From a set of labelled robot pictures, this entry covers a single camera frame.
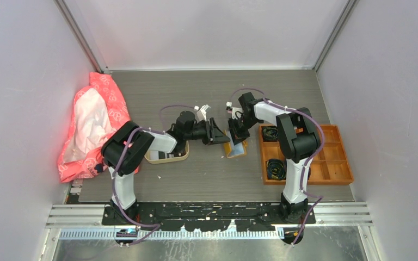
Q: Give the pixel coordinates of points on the rolled dark belt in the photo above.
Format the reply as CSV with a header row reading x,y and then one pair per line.
x,y
275,169
269,133

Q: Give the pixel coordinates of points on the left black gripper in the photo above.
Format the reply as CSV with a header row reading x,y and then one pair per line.
x,y
214,135

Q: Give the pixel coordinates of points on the pink white crumpled cloth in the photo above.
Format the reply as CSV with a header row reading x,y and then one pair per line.
x,y
99,110

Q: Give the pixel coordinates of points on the orange leather card holder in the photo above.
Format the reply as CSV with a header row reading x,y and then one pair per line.
x,y
233,151

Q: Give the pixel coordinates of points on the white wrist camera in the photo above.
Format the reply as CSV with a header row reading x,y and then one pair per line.
x,y
234,112
201,112

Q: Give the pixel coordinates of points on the rolled dark belt left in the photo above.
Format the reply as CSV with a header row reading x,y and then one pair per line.
x,y
275,169

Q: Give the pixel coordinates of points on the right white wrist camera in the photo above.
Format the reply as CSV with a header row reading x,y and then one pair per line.
x,y
234,112

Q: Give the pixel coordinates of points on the rolled dark belt right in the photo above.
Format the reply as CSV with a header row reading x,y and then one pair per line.
x,y
269,133

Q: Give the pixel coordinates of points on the cards in beige tray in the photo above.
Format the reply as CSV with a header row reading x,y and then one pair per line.
x,y
158,155

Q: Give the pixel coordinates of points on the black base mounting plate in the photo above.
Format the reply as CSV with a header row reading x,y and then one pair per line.
x,y
213,217

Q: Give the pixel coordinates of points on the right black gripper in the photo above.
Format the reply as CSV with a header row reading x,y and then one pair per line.
x,y
237,136

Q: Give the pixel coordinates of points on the beige oval card tray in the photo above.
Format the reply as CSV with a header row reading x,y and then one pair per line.
x,y
185,150

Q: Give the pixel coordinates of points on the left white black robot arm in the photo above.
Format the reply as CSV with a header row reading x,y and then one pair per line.
x,y
125,150

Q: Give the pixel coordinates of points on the orange wooden compartment tray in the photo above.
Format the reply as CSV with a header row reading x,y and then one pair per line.
x,y
329,167

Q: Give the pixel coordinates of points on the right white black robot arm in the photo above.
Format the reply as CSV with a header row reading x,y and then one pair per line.
x,y
299,141

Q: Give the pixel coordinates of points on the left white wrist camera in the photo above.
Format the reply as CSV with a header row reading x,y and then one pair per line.
x,y
201,112

